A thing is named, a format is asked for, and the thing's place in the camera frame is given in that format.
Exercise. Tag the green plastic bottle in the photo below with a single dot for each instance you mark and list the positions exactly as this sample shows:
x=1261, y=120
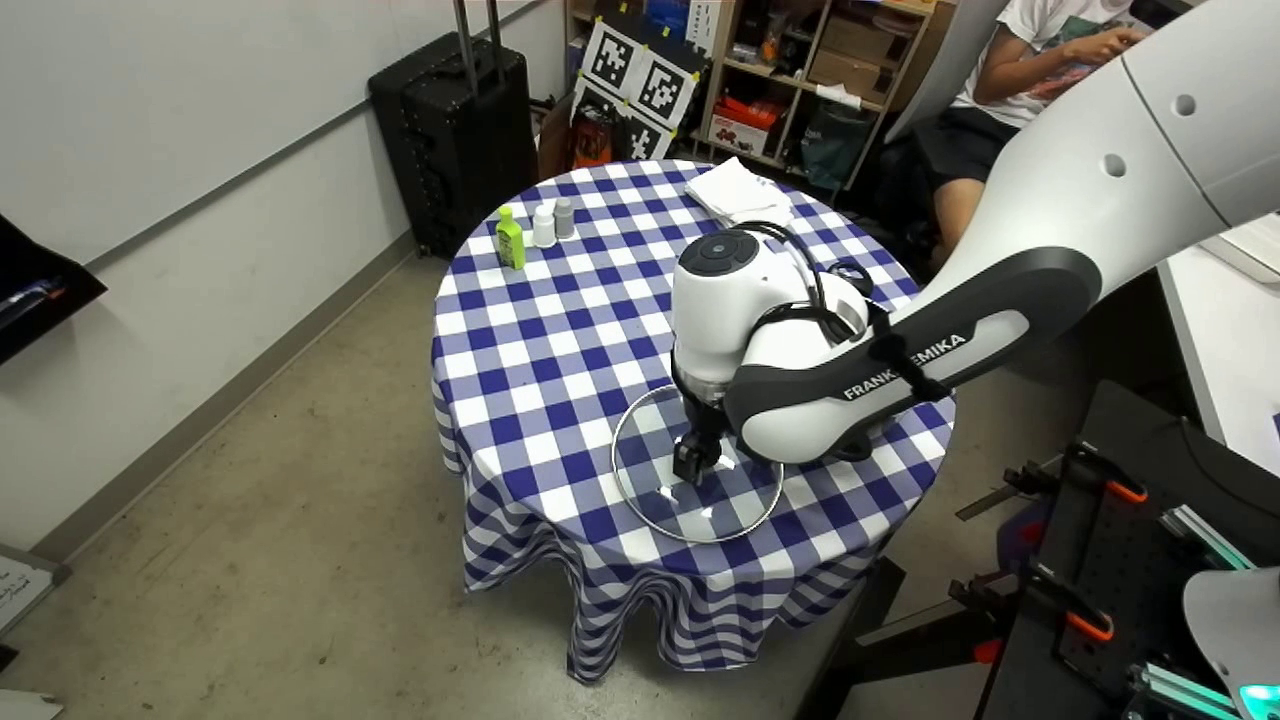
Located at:
x=511, y=238

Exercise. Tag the seated person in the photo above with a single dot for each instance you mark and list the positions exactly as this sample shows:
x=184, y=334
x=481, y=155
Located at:
x=1038, y=50

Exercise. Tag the white folded cloth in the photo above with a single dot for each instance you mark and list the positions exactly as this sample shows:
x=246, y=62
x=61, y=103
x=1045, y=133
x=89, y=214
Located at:
x=729, y=193

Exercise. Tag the grey pepper shaker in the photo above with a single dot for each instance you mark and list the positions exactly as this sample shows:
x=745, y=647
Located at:
x=562, y=219

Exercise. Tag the white salt shaker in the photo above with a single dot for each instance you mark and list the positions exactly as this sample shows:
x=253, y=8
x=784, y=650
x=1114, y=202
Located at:
x=544, y=226

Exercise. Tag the black equipment cart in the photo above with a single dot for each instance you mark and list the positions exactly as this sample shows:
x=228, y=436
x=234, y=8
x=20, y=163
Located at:
x=1151, y=595

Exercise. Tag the black suitcase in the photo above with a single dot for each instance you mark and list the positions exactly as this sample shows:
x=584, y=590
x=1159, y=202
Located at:
x=457, y=131

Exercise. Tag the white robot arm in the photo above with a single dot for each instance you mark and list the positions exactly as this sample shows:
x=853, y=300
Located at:
x=1154, y=155

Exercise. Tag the wooden shelf unit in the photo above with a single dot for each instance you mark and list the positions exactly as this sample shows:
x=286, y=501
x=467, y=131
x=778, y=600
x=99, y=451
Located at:
x=791, y=85

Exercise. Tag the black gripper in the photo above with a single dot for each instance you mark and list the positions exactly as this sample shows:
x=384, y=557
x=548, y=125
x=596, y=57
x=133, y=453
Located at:
x=697, y=451

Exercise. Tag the fiducial marker board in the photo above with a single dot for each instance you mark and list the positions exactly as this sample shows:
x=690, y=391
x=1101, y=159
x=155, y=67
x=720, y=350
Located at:
x=638, y=79

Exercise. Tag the glass pot lid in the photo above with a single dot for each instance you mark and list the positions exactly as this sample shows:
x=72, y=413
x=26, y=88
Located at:
x=729, y=501

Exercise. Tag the blue checkered tablecloth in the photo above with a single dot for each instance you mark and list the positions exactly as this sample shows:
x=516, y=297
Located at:
x=555, y=369

